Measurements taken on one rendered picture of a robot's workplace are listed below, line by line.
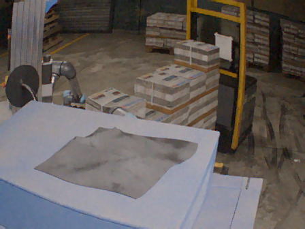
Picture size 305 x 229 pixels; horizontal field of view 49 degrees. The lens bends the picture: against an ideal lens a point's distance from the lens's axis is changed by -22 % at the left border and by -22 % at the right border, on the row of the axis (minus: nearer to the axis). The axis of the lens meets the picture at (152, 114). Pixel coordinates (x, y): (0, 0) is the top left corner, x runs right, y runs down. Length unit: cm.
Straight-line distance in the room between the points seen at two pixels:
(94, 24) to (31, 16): 846
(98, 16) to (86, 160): 982
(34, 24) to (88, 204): 173
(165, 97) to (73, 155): 255
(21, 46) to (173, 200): 177
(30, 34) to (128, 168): 164
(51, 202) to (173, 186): 27
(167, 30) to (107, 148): 739
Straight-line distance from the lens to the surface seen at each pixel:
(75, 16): 1098
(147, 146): 92
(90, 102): 308
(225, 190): 118
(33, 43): 236
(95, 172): 83
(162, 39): 832
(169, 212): 74
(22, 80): 140
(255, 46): 815
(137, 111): 303
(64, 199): 76
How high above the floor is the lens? 220
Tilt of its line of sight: 24 degrees down
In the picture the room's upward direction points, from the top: 3 degrees clockwise
